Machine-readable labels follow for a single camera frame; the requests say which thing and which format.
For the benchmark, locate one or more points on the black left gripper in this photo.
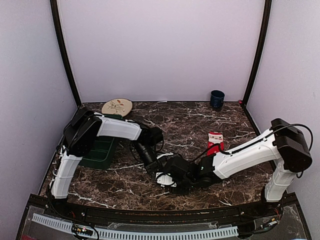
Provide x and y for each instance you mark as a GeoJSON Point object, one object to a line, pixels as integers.
{"type": "Point", "coordinates": [154, 166]}

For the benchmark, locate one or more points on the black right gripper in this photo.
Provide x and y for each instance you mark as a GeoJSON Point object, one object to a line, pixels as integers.
{"type": "Point", "coordinates": [179, 191]}

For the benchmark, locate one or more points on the green plastic divider tray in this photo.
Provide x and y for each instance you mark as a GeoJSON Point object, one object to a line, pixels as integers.
{"type": "Point", "coordinates": [101, 154]}

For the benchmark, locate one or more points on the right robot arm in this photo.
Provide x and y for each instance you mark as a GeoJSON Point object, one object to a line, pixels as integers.
{"type": "Point", "coordinates": [282, 143]}

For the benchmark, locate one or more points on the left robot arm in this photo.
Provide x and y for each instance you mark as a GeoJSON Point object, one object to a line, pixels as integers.
{"type": "Point", "coordinates": [78, 139]}

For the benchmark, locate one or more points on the red Santa Christmas sock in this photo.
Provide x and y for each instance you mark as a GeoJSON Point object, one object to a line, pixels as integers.
{"type": "Point", "coordinates": [215, 143]}

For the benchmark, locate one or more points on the beige decorated plate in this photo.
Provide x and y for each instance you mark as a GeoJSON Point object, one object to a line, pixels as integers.
{"type": "Point", "coordinates": [117, 106]}

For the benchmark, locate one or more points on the dark blue mug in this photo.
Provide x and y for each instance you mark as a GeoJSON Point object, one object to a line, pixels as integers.
{"type": "Point", "coordinates": [217, 99]}

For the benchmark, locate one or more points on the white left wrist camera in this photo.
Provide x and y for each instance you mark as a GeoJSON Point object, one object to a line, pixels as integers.
{"type": "Point", "coordinates": [162, 155]}

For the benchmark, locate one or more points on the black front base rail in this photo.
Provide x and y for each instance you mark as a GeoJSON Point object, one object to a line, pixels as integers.
{"type": "Point", "coordinates": [239, 214]}

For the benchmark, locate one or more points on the white slotted cable duct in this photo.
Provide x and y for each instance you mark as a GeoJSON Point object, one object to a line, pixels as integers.
{"type": "Point", "coordinates": [119, 231]}

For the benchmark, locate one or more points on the left black frame post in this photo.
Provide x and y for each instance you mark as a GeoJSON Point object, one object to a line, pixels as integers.
{"type": "Point", "coordinates": [63, 51]}

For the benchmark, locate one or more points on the black frame post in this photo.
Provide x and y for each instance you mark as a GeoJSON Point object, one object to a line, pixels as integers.
{"type": "Point", "coordinates": [63, 51]}
{"type": "Point", "coordinates": [259, 50]}

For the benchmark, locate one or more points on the right black frame post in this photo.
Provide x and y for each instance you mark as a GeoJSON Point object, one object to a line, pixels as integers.
{"type": "Point", "coordinates": [259, 50]}

